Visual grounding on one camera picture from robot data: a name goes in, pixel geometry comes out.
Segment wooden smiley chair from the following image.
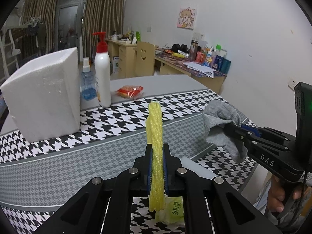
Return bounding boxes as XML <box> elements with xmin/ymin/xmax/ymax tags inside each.
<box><xmin>135</xmin><ymin>41</ymin><xmax>155</xmax><ymax>77</ymax></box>

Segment metal bunk bed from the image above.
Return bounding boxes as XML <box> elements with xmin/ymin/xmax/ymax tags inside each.
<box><xmin>1</xmin><ymin>23</ymin><xmax>43</xmax><ymax>83</ymax></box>

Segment wall power socket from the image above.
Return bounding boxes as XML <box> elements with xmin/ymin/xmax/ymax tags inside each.
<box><xmin>288</xmin><ymin>79</ymin><xmax>297</xmax><ymax>91</ymax></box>

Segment blue spray bottle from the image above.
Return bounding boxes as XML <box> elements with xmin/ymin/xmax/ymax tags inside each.
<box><xmin>81</xmin><ymin>58</ymin><xmax>97</xmax><ymax>100</ymax></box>

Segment yellow foam net sleeve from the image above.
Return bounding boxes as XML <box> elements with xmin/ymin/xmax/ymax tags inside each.
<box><xmin>145</xmin><ymin>101</ymin><xmax>165</xmax><ymax>212</ymax></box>

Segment white lotion pump bottle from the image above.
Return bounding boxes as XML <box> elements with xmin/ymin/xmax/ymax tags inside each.
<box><xmin>93</xmin><ymin>32</ymin><xmax>112</xmax><ymax>108</ymax></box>

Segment red snack packet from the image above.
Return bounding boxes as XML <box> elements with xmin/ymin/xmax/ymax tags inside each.
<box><xmin>116</xmin><ymin>85</ymin><xmax>144</xmax><ymax>99</ymax></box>

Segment brown left curtain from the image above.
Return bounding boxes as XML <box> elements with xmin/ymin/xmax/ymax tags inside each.
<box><xmin>21</xmin><ymin>0</ymin><xmax>57</xmax><ymax>54</ymax></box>

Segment white papers on desk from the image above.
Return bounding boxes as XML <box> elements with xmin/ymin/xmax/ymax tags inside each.
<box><xmin>183</xmin><ymin>62</ymin><xmax>215</xmax><ymax>78</ymax></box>

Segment grey sock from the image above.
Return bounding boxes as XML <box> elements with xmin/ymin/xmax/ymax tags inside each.
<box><xmin>203</xmin><ymin>100</ymin><xmax>247</xmax><ymax>164</ymax></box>

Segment right hand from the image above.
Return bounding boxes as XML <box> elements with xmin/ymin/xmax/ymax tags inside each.
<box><xmin>266</xmin><ymin>175</ymin><xmax>305</xmax><ymax>213</ymax></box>

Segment brown curtain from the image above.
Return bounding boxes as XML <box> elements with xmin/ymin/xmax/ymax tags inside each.
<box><xmin>21</xmin><ymin>0</ymin><xmax>57</xmax><ymax>54</ymax></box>
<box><xmin>82</xmin><ymin>0</ymin><xmax>125</xmax><ymax>58</ymax></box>

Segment houndstooth table runner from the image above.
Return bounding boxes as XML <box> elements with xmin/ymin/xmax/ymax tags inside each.
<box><xmin>1</xmin><ymin>89</ymin><xmax>256</xmax><ymax>233</ymax></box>

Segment dark blue bottle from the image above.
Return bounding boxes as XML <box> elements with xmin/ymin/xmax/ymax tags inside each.
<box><xmin>220</xmin><ymin>59</ymin><xmax>231</xmax><ymax>74</ymax></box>

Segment wooden desk near wall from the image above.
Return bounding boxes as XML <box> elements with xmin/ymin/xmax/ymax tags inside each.
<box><xmin>155</xmin><ymin>49</ymin><xmax>226</xmax><ymax>94</ymax></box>

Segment white styrofoam box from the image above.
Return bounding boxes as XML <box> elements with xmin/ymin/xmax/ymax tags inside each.
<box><xmin>1</xmin><ymin>48</ymin><xmax>80</xmax><ymax>142</ymax></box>

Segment green tissue pack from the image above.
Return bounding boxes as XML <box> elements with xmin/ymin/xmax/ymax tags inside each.
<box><xmin>155</xmin><ymin>197</ymin><xmax>184</xmax><ymax>226</ymax></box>

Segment glass balcony door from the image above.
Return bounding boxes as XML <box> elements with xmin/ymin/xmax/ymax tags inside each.
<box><xmin>55</xmin><ymin>0</ymin><xmax>87</xmax><ymax>51</ymax></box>

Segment anime girl poster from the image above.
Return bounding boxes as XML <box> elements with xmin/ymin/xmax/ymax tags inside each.
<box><xmin>177</xmin><ymin>7</ymin><xmax>197</xmax><ymax>30</ymax></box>

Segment black headphones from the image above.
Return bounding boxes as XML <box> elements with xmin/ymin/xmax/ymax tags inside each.
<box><xmin>172</xmin><ymin>43</ymin><xmax>189</xmax><ymax>53</ymax></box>

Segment brown right curtain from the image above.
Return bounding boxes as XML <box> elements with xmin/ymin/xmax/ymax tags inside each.
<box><xmin>82</xmin><ymin>0</ymin><xmax>125</xmax><ymax>58</ymax></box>

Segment far wooden desk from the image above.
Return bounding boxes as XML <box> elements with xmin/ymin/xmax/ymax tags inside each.
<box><xmin>106</xmin><ymin>39</ymin><xmax>137</xmax><ymax>79</ymax></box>

